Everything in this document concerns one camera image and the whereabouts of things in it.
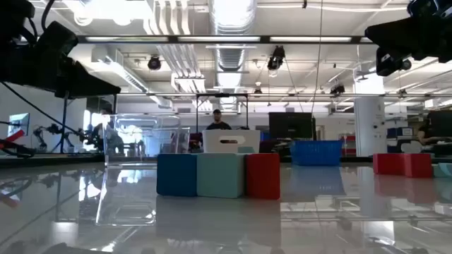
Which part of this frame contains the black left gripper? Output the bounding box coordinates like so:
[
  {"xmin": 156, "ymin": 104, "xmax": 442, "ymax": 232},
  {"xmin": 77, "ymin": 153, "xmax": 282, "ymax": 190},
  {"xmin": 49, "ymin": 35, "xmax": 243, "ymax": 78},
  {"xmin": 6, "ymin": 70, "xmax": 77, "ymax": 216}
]
[{"xmin": 0, "ymin": 42, "xmax": 122, "ymax": 100}]

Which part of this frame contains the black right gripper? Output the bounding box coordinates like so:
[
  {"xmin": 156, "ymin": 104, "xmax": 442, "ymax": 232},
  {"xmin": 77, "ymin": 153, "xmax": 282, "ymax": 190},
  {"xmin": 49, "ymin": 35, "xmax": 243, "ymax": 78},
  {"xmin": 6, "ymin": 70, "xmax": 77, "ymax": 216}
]
[{"xmin": 364, "ymin": 16, "xmax": 452, "ymax": 64}]

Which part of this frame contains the large dark blue block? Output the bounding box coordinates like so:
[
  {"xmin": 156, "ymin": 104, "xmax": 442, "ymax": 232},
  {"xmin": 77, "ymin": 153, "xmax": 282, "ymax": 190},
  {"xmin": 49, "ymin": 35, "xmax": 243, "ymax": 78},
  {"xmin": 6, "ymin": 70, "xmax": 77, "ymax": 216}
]
[{"xmin": 156, "ymin": 152, "xmax": 198, "ymax": 198}]

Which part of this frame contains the red bar block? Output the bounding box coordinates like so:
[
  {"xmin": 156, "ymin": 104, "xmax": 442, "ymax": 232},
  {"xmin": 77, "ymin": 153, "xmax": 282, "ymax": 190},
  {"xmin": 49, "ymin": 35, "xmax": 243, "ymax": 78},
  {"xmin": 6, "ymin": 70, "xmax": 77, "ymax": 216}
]
[{"xmin": 372, "ymin": 152, "xmax": 406, "ymax": 176}]

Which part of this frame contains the red arch block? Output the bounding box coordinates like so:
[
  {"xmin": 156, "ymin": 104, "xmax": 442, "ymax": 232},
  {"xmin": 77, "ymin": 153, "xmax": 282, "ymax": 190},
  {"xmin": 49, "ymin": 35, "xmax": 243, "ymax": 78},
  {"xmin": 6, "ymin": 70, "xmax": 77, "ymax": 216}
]
[{"xmin": 403, "ymin": 152, "xmax": 434, "ymax": 179}]

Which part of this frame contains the long light teal block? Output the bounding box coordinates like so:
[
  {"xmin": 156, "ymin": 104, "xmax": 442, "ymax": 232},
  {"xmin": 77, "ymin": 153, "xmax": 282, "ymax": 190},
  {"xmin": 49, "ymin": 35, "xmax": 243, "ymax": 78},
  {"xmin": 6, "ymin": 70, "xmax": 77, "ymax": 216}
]
[{"xmin": 432, "ymin": 162, "xmax": 452, "ymax": 179}]

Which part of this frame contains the large light teal block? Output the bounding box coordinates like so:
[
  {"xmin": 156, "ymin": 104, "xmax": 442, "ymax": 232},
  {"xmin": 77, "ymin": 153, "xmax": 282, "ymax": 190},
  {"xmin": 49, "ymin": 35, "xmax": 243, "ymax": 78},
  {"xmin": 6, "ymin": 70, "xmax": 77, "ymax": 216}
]
[{"xmin": 196, "ymin": 152, "xmax": 247, "ymax": 200}]

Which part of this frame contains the short red block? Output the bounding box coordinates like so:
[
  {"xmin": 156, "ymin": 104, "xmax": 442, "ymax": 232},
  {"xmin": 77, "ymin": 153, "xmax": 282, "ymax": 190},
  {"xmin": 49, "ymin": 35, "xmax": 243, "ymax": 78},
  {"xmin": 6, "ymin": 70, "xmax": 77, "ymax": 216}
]
[{"xmin": 245, "ymin": 152, "xmax": 281, "ymax": 201}]

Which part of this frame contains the clear plastic bin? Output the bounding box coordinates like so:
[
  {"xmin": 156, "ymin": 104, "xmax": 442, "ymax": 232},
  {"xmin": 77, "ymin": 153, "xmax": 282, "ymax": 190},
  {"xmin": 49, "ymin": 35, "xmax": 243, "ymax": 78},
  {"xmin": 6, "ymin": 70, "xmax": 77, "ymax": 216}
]
[{"xmin": 103, "ymin": 113, "xmax": 191, "ymax": 167}]

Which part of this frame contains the small lit monitor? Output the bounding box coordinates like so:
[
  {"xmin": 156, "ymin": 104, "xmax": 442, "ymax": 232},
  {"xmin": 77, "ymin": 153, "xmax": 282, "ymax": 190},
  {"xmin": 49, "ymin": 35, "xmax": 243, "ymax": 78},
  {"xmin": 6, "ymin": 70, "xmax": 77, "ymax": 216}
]
[{"xmin": 7, "ymin": 112, "xmax": 30, "ymax": 137}]

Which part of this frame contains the red flat strip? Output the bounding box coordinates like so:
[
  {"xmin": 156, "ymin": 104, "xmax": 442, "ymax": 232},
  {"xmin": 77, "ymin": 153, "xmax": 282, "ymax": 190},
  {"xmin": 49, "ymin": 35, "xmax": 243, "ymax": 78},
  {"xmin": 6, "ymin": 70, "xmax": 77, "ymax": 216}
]
[{"xmin": 0, "ymin": 129, "xmax": 26, "ymax": 149}]

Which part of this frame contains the white building column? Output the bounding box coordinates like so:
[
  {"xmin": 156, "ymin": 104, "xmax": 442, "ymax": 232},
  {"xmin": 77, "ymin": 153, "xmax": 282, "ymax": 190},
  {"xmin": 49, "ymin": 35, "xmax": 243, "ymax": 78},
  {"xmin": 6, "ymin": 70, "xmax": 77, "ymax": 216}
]
[{"xmin": 353, "ymin": 73, "xmax": 388, "ymax": 158}]

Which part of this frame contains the blue storage bin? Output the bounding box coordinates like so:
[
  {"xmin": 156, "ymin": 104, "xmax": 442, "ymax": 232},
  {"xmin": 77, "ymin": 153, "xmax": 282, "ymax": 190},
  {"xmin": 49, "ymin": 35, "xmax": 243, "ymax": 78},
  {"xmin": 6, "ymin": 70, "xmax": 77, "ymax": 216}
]
[{"xmin": 387, "ymin": 126, "xmax": 414, "ymax": 138}]

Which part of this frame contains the dark desk monitor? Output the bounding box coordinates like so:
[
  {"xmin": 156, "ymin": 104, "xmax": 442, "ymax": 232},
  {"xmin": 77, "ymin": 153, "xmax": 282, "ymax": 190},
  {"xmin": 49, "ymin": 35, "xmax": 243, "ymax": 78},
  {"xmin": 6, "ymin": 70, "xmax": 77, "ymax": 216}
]
[{"xmin": 428, "ymin": 110, "xmax": 452, "ymax": 139}]

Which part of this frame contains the person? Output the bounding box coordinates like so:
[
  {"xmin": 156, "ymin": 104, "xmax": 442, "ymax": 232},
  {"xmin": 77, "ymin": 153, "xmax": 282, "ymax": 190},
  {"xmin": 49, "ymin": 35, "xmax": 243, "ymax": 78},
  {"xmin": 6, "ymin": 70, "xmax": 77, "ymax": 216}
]
[
  {"xmin": 206, "ymin": 109, "xmax": 233, "ymax": 131},
  {"xmin": 416, "ymin": 118, "xmax": 441, "ymax": 146}
]

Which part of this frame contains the red storage shelf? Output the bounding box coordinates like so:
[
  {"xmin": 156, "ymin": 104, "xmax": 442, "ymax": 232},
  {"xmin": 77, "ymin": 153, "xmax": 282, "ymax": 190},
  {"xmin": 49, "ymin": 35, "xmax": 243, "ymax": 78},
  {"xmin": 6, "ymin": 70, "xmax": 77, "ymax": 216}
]
[{"xmin": 338, "ymin": 133, "xmax": 356, "ymax": 157}]

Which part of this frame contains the black overhead light bar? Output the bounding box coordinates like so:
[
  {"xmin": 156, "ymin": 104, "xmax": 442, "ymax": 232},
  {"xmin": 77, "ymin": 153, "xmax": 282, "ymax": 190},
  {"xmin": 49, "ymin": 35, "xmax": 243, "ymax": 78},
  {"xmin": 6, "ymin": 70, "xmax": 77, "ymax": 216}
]
[{"xmin": 76, "ymin": 34, "xmax": 375, "ymax": 44}]

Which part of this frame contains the white plastic bin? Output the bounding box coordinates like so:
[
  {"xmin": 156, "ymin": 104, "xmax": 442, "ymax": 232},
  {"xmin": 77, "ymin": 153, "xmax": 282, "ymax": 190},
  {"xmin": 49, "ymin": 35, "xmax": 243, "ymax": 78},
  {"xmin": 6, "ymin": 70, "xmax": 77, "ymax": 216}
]
[{"xmin": 202, "ymin": 129, "xmax": 261, "ymax": 155}]

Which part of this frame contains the large black monitor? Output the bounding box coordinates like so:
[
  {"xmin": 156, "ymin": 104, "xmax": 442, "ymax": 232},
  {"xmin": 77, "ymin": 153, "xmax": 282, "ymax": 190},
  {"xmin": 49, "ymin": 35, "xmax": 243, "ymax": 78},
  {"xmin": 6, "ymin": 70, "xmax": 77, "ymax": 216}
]
[{"xmin": 268, "ymin": 111, "xmax": 317, "ymax": 140}]

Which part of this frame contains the blue plastic basket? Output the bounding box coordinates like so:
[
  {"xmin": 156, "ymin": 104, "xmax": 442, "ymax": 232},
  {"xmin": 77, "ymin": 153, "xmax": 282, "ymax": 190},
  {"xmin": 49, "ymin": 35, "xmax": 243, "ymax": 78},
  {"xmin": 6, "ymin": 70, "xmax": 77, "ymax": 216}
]
[{"xmin": 290, "ymin": 140, "xmax": 344, "ymax": 167}]

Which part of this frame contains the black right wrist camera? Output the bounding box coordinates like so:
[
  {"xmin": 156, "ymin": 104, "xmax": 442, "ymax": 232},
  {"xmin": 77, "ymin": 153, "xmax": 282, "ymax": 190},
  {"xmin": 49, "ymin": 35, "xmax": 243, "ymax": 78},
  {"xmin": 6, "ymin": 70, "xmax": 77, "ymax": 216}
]
[{"xmin": 375, "ymin": 47, "xmax": 405, "ymax": 78}]

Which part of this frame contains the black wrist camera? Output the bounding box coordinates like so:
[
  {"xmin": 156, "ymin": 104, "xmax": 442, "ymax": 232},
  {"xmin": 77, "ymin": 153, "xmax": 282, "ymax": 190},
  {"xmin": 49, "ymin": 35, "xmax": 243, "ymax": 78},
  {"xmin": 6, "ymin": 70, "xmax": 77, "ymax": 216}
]
[
  {"xmin": 375, "ymin": 47, "xmax": 405, "ymax": 78},
  {"xmin": 36, "ymin": 20, "xmax": 79, "ymax": 54}
]

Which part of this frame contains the black workstation frame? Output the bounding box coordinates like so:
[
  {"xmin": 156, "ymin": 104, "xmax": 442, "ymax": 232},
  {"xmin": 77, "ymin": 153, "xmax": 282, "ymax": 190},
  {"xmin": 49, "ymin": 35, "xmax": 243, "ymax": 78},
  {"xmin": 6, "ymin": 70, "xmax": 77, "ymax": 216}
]
[
  {"xmin": 61, "ymin": 93, "xmax": 118, "ymax": 153},
  {"xmin": 195, "ymin": 92, "xmax": 249, "ymax": 131}
]

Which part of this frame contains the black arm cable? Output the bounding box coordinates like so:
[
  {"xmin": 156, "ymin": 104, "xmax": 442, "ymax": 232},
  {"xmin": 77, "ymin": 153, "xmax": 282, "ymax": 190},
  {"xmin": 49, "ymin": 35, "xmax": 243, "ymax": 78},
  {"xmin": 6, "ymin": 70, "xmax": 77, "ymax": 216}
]
[{"xmin": 0, "ymin": 80, "xmax": 89, "ymax": 139}]

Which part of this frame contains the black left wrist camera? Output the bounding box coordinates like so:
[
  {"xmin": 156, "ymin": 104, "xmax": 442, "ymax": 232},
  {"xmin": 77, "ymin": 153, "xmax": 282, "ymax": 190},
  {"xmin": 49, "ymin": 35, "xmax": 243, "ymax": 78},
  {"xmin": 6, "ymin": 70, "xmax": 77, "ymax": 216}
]
[{"xmin": 36, "ymin": 20, "xmax": 79, "ymax": 54}]

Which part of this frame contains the black looped cable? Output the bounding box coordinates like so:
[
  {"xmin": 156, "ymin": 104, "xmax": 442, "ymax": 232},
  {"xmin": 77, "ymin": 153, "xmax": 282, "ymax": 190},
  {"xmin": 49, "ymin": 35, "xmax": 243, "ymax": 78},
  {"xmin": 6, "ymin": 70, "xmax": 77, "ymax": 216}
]
[{"xmin": 0, "ymin": 139, "xmax": 36, "ymax": 159}]

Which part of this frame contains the silver ceiling air duct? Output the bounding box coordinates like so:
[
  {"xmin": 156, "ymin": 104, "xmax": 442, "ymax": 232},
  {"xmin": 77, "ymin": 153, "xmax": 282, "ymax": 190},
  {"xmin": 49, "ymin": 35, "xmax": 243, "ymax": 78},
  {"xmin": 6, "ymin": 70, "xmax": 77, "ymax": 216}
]
[{"xmin": 208, "ymin": 0, "xmax": 258, "ymax": 111}]

